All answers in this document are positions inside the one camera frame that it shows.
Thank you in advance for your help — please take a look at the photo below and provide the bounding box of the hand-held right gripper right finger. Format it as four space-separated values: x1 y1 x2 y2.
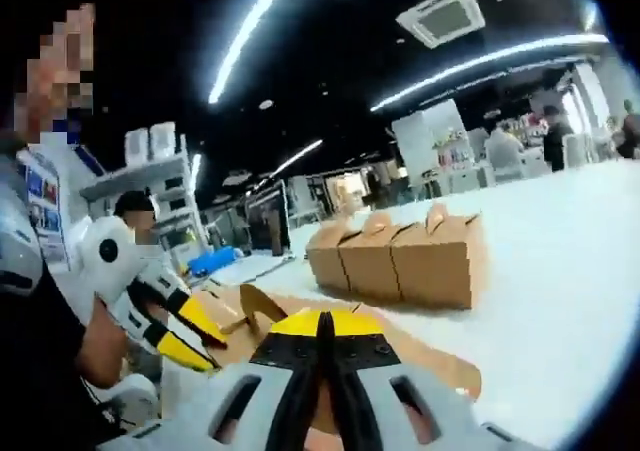
322 309 546 451

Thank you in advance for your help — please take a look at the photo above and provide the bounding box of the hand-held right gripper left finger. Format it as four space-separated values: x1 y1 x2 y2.
94 309 327 451

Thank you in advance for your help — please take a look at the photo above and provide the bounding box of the brown paper box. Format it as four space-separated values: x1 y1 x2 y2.
305 222 352 293
390 202 489 312
187 283 484 403
338 212 402 303

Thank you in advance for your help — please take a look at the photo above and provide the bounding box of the person's left hand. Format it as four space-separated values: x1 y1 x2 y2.
83 293 133 358

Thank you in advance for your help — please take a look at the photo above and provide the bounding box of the blue tray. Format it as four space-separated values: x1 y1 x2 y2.
186 245 237 278

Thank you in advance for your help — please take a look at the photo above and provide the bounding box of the white chair armrest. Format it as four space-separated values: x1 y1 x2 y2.
106 372 162 423

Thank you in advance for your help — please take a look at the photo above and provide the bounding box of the white metal shelf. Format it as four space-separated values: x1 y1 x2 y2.
78 134 207 273

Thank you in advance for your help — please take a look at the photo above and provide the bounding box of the white blue poster board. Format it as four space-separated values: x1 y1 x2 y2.
18 154 67 263

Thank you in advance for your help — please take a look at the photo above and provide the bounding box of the white grey chest device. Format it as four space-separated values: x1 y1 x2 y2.
0 153 49 293

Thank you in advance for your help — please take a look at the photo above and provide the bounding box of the silver laptop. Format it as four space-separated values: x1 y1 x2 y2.
219 179 297 278

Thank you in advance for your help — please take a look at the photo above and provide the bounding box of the white storage container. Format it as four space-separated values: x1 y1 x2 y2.
148 121 178 162
124 127 151 168

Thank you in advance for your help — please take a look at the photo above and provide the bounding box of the person's black shirt torso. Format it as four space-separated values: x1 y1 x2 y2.
0 250 126 445

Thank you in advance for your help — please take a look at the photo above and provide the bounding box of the small ceiling air vent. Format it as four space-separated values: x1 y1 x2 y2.
221 169 252 188

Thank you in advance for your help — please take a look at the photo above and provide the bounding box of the white mesh office chair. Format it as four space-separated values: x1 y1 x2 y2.
486 135 527 186

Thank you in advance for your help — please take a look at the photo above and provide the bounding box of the shelf of colourful goods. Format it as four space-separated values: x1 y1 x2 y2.
431 124 477 173

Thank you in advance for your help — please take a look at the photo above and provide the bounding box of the long ceiling strip light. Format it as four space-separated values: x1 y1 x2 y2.
206 0 302 105
369 32 612 114

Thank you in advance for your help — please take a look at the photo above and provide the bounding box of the white ceiling air conditioner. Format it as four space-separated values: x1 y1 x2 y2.
395 0 487 49

